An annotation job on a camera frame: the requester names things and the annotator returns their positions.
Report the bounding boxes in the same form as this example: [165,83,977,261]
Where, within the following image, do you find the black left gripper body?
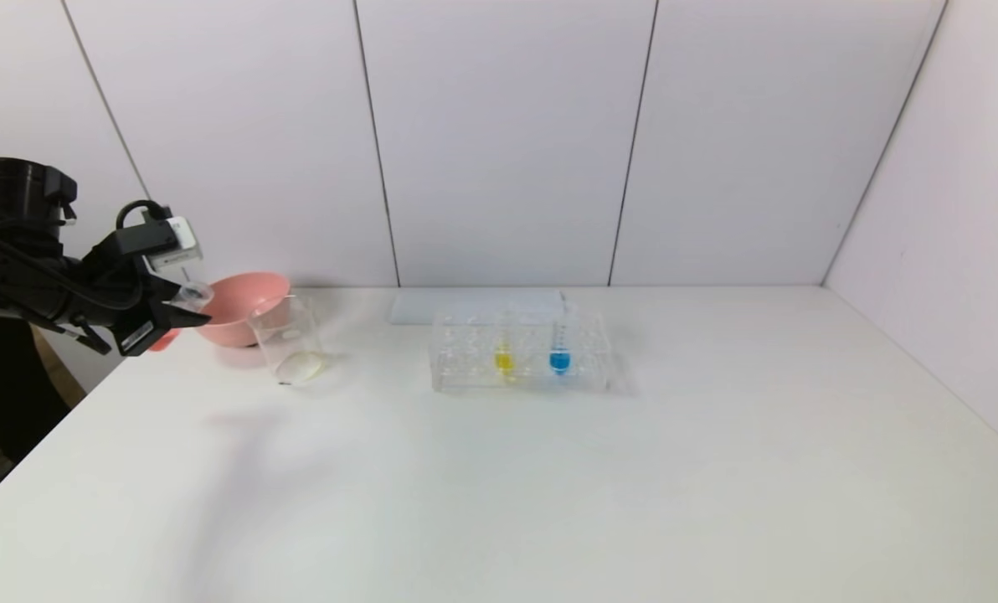
[60,255,182,357]

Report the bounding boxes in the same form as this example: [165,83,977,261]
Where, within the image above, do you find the test tube with red pigment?
[148,282,214,353]

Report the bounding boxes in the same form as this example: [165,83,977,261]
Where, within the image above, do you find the clear glass beaker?
[248,296,330,386]

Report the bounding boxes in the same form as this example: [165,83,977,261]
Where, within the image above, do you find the test tube with yellow pigment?
[494,306,517,376]

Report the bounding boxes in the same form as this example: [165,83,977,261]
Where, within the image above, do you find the test tube with blue pigment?
[549,300,572,376]

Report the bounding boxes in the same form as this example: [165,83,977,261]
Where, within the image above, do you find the clear acrylic test tube rack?
[430,307,610,393]

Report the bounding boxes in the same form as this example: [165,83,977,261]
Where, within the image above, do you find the pink plastic bowl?
[191,272,293,348]

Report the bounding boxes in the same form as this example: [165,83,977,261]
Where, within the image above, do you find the white paper sheet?
[390,290,567,326]

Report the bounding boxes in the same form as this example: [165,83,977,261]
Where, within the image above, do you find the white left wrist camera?
[143,216,203,271]

